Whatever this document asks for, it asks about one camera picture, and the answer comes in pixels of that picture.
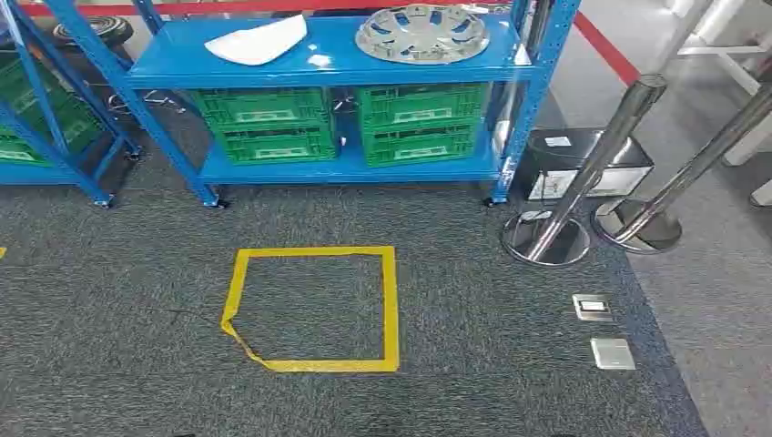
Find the white curved plastic panel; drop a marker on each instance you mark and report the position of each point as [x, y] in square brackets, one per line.
[259, 42]

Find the blue metal shelf rack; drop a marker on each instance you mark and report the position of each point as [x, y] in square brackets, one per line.
[181, 60]
[30, 173]

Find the open steel floor socket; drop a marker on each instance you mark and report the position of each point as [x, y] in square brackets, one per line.
[591, 306]

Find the black round ribbed tyre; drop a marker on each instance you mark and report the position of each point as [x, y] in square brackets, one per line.
[108, 27]

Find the white table frame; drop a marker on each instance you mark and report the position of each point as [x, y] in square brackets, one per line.
[724, 51]

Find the closed steel floor plate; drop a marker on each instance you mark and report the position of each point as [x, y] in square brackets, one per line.
[612, 354]

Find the red barrier belt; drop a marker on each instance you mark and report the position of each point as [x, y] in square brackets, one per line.
[603, 48]

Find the black box with white label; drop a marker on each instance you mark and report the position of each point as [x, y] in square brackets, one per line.
[543, 157]

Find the silver wheel hubcap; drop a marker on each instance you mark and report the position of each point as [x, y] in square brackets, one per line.
[422, 31]

